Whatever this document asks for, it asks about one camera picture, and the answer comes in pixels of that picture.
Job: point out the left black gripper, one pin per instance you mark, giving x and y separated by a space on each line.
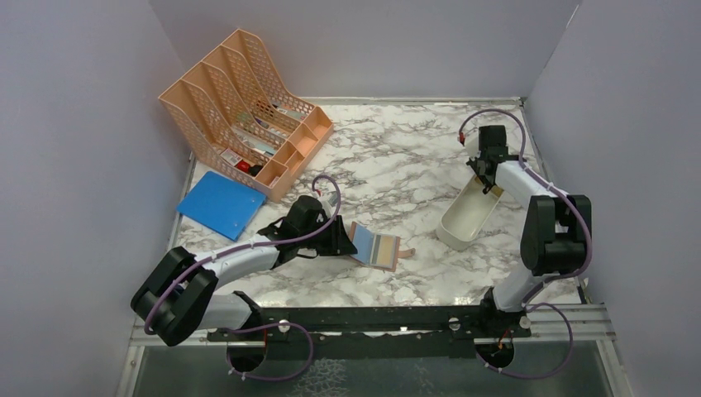
343 242

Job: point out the peach plastic file organizer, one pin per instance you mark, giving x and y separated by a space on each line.
233 105

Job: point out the white plastic tray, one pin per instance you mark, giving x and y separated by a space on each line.
463 220

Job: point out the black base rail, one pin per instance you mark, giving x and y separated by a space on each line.
374 332

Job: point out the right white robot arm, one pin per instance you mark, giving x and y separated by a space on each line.
556 234

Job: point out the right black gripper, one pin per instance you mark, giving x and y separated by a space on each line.
474 164

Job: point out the blue folder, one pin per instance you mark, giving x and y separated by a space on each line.
221 204

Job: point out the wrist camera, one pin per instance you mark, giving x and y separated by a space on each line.
329 202
470 142

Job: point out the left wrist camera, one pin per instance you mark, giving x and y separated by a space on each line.
329 202

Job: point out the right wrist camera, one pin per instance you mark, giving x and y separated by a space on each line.
470 142

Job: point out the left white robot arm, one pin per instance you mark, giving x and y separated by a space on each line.
178 297

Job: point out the brown leather card holder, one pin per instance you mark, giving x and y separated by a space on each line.
362 239

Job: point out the red item in organizer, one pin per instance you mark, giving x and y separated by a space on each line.
250 169

